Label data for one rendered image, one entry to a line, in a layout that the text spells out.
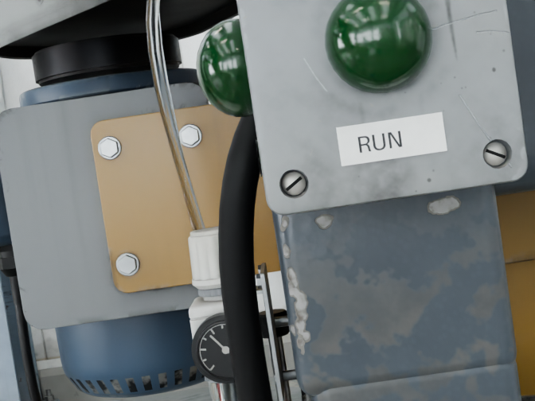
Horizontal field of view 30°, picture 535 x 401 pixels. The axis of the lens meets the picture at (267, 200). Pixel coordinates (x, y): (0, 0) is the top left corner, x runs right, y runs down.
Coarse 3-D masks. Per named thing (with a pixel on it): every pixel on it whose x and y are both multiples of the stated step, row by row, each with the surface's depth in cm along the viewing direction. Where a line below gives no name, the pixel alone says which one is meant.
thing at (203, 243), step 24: (192, 240) 55; (216, 240) 54; (192, 264) 55; (216, 264) 54; (264, 264) 56; (216, 288) 54; (264, 288) 53; (192, 312) 54; (216, 312) 54; (192, 336) 54
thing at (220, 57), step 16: (208, 32) 30; (224, 32) 29; (240, 32) 29; (208, 48) 29; (224, 48) 29; (240, 48) 29; (208, 64) 29; (224, 64) 29; (240, 64) 29; (208, 80) 29; (224, 80) 29; (240, 80) 29; (208, 96) 30; (224, 96) 29; (240, 96) 29; (224, 112) 30; (240, 112) 30
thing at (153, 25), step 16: (160, 32) 61; (160, 48) 60; (160, 64) 48; (160, 80) 49; (160, 96) 50; (160, 112) 51; (176, 128) 60; (176, 144) 53; (176, 160) 53; (192, 192) 55; (192, 208) 56; (192, 224) 59
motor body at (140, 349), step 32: (32, 96) 77; (64, 96) 75; (128, 320) 75; (160, 320) 76; (64, 352) 79; (96, 352) 76; (128, 352) 76; (160, 352) 76; (96, 384) 77; (128, 384) 76; (160, 384) 76; (192, 384) 78
